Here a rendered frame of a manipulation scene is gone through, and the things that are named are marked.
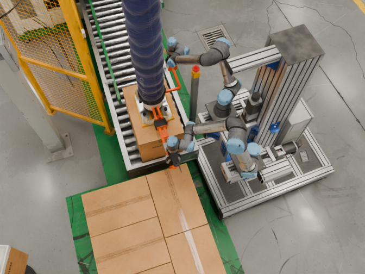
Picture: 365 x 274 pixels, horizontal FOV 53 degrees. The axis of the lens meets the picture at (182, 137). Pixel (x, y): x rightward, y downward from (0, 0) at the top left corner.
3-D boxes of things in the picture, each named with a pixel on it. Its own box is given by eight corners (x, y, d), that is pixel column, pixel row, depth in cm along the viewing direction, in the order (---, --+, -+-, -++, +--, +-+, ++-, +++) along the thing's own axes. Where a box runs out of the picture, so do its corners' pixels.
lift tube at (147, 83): (135, 87, 305) (117, -15, 212) (160, 80, 308) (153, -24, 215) (142, 108, 296) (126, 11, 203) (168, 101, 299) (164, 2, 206)
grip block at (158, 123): (153, 123, 302) (153, 119, 297) (164, 119, 304) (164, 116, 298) (156, 131, 299) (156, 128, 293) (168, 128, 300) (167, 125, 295)
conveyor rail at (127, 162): (81, 7, 447) (77, -5, 430) (85, 6, 448) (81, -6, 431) (128, 175, 349) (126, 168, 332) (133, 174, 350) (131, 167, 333)
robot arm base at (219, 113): (226, 100, 314) (227, 94, 305) (233, 114, 308) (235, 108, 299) (210, 105, 312) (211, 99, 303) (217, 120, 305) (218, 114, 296)
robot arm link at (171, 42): (174, 45, 291) (164, 41, 292) (174, 54, 300) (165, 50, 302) (178, 38, 294) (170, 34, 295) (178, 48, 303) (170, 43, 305)
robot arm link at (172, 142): (177, 145, 251) (165, 143, 251) (177, 152, 261) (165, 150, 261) (180, 135, 254) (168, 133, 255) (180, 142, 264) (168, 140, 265)
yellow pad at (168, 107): (152, 90, 329) (152, 87, 324) (163, 87, 330) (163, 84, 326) (163, 122, 314) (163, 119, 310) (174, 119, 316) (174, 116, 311)
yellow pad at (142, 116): (132, 95, 326) (131, 92, 321) (143, 93, 327) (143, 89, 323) (142, 128, 311) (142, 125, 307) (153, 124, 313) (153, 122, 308)
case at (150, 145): (127, 110, 365) (121, 87, 329) (165, 100, 371) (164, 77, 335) (142, 163, 340) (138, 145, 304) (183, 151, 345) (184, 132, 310)
